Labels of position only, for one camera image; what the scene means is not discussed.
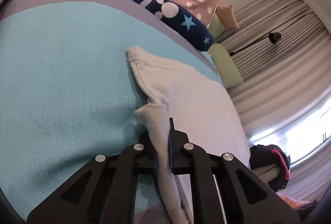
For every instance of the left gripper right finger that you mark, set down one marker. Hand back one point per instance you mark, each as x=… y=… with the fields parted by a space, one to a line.
x=223 y=189

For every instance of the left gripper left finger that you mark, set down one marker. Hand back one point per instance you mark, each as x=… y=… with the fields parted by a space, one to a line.
x=102 y=191

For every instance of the light grey t-shirt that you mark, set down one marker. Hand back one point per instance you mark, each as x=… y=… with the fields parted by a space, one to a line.
x=198 y=106

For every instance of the dark clothes on chair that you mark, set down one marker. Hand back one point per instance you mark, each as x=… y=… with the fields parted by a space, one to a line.
x=271 y=165

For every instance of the blue grey bed cover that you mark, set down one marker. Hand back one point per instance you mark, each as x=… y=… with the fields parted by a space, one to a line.
x=67 y=89

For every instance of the near green pillow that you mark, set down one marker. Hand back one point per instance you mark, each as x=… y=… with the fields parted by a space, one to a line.
x=225 y=66

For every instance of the green pillow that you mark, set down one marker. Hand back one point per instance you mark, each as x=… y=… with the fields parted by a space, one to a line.
x=225 y=66
x=216 y=27

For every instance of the grey curtain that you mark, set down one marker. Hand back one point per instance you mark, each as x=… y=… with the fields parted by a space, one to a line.
x=282 y=52

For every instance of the far green pillow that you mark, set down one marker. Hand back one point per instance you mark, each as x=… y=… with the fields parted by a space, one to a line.
x=216 y=27

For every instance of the navy star paw blanket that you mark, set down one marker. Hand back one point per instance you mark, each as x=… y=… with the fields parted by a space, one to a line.
x=181 y=21

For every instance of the beige pillow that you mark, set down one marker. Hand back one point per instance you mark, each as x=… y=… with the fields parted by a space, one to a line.
x=227 y=17

